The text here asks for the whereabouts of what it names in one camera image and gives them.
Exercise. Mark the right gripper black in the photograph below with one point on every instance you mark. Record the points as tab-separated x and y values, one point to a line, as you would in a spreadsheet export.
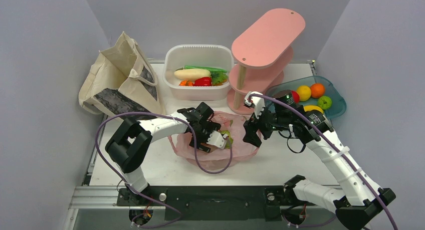
252	126

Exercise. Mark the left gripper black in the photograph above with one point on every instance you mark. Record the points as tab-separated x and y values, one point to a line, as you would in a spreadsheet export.
211	127

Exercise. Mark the white radish with leaves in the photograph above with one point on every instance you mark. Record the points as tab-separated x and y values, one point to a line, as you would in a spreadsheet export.
217	78

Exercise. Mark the pink three-tier shelf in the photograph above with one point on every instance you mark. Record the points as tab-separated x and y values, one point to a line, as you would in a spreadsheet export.
261	53

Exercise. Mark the beige canvas tote bag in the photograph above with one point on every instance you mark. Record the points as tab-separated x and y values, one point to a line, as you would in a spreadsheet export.
121	80

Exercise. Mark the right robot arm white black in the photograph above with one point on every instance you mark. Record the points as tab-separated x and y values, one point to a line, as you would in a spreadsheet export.
358	200

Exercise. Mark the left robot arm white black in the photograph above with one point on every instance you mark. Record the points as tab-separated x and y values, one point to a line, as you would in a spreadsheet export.
129	144

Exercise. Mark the red apple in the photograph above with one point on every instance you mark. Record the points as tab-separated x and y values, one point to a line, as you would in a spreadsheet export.
296	97

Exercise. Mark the red bell pepper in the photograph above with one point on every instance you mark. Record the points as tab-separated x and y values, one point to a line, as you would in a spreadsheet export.
203	82

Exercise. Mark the yellow banana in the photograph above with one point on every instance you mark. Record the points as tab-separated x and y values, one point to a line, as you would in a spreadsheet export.
308	108

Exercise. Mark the small orange pumpkin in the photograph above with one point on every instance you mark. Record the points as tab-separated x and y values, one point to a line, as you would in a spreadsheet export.
186	83

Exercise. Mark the yellow lemon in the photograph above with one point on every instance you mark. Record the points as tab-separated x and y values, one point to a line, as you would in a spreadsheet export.
304	93

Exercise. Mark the orange fruit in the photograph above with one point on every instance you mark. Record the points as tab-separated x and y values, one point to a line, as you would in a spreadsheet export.
317	90

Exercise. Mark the green apple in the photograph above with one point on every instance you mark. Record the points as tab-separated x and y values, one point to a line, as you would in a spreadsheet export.
324	102

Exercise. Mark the white plastic tub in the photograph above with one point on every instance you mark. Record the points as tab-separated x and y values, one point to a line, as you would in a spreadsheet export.
215	56

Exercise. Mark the teal plastic tray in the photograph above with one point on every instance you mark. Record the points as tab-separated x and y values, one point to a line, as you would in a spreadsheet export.
338	106

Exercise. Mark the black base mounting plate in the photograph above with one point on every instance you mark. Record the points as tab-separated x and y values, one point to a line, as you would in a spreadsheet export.
214	202

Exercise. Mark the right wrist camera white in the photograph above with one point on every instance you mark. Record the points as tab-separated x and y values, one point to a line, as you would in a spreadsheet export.
256	101

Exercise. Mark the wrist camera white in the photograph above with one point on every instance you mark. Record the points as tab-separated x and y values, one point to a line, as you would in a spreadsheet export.
217	139
256	101

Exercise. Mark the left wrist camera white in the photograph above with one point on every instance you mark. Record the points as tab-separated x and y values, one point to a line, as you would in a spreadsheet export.
217	139

